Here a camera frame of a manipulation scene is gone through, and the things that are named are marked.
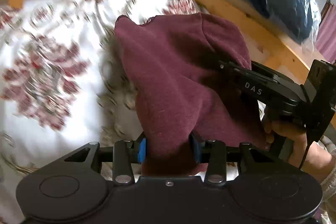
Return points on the purple curtain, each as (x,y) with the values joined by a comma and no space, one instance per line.
(326,35)

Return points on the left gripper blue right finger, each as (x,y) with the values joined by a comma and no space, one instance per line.
(214,154)

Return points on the cream sleeve right forearm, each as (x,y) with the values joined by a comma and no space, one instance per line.
(328,185)

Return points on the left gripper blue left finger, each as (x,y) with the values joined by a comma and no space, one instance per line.
(126,153)

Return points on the person's right hand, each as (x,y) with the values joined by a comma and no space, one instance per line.
(318,162)

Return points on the maroon knit garment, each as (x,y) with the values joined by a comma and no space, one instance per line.
(173,62)

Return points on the white floral bedspread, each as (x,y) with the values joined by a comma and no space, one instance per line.
(63,83)

